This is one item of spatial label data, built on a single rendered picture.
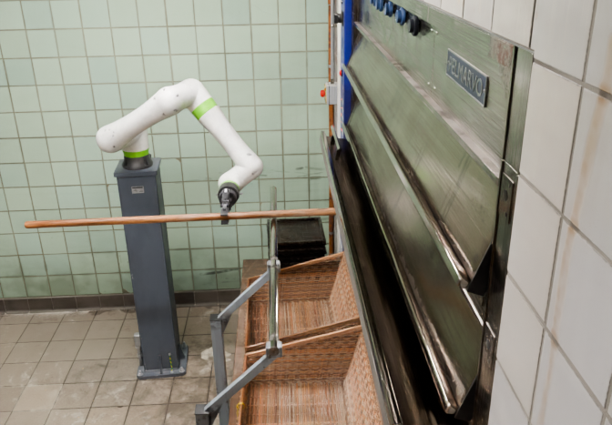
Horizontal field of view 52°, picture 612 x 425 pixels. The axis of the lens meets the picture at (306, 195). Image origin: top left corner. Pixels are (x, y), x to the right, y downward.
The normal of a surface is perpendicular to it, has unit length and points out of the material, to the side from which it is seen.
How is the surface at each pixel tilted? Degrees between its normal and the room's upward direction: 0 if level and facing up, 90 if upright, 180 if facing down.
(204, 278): 90
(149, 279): 90
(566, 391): 90
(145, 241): 90
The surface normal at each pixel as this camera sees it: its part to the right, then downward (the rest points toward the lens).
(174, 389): -0.02, -0.92
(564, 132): -1.00, 0.04
